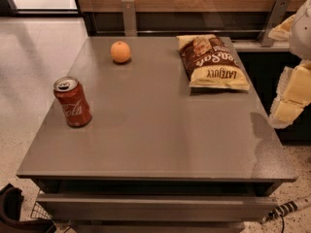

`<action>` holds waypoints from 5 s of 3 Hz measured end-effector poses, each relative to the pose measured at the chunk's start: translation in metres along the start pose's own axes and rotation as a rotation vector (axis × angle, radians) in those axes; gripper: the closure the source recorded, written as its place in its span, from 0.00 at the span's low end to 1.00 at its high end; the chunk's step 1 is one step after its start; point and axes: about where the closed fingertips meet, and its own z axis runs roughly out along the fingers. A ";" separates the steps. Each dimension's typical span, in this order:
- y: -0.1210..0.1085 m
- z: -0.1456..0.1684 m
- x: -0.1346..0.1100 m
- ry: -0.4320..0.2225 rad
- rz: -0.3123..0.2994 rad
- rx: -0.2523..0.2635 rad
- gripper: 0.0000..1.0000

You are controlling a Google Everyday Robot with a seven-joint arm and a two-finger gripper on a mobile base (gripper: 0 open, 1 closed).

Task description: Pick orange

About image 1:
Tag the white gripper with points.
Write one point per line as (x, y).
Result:
(301, 33)

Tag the orange fruit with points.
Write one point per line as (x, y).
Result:
(120, 51)

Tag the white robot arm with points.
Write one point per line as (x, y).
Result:
(293, 93)

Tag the brown yellow chip bag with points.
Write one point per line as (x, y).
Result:
(209, 63)

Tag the red cola can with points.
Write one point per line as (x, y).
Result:
(70, 94)

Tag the grey cabinet drawer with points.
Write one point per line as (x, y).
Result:
(156, 208)

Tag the dark brown chair base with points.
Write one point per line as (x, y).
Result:
(10, 208)

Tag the right grey metal bracket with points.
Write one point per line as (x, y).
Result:
(274, 18)

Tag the grey metal bracket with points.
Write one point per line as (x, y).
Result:
(274, 18)
(129, 18)

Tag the left grey metal bracket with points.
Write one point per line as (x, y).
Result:
(129, 18)

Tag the black wire basket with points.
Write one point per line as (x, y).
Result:
(38, 211)

